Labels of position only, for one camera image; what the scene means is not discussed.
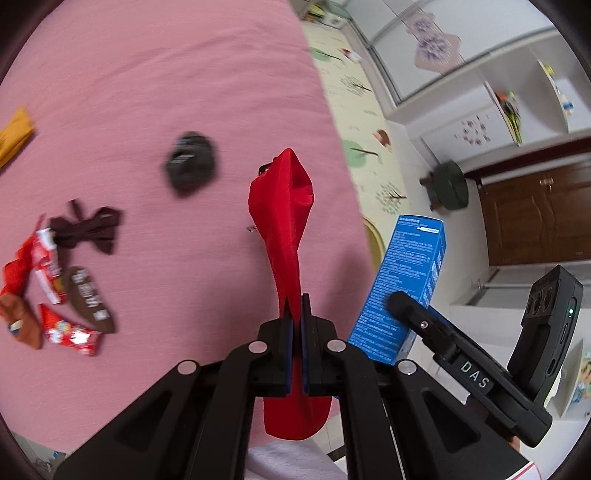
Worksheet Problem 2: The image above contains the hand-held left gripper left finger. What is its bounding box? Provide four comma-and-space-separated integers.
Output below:
53, 298, 293, 480

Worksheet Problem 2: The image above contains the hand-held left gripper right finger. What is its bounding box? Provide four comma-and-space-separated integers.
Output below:
300, 293, 534, 480

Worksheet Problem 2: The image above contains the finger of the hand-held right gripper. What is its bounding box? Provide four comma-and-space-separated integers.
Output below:
387, 291, 497, 395

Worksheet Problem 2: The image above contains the blue cardboard box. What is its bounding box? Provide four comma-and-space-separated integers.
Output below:
347, 215, 448, 366

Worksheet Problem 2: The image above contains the red sock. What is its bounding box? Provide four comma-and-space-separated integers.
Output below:
248, 148, 333, 441

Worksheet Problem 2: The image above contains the dark sock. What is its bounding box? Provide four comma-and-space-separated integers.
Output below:
163, 131, 218, 198

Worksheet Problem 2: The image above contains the white printed bin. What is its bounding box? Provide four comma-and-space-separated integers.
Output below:
547, 339, 591, 418

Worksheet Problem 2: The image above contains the brown wooden door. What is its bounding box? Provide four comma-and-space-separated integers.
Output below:
464, 138, 591, 266

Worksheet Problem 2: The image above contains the person's white clothing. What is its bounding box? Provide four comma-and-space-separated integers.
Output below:
247, 438, 349, 480

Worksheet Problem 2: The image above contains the green round stool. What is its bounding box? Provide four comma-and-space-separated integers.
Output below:
419, 161, 469, 212

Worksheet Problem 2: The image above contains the white shelf cabinet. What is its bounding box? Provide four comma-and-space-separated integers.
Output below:
388, 28, 591, 174

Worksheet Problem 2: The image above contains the brown snack wrapper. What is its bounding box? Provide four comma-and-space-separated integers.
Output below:
61, 266, 116, 334

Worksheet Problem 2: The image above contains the cartoon tree play mat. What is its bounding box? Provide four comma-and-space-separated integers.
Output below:
300, 14, 435, 278

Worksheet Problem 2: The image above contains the shiny red snack wrapper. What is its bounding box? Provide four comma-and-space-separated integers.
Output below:
39, 304, 101, 357

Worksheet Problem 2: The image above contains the colourful toy on shelf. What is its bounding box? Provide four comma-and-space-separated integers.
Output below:
494, 90, 525, 146

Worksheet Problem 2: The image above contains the dark brown cloth bow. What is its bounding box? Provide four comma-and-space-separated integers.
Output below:
48, 199, 124, 256

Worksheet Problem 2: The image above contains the red white snack wrapper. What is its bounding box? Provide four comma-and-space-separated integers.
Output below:
33, 228, 64, 305

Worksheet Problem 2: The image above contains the brown snack packet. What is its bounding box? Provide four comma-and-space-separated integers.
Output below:
0, 293, 44, 350

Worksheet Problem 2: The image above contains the floral hanging decoration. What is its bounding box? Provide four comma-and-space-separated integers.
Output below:
406, 11, 462, 72

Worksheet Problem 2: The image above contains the crumpled red wrapper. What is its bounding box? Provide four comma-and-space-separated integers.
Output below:
1, 233, 38, 296

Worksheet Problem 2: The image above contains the white sliding wardrobe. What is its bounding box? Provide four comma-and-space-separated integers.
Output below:
344, 0, 561, 104

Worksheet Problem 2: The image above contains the pink bed blanket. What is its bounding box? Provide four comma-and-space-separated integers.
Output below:
0, 0, 377, 455

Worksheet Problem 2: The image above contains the small white box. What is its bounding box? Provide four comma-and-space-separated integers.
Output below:
305, 0, 352, 21

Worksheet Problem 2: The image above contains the yellow sock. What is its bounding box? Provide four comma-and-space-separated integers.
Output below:
0, 107, 35, 169

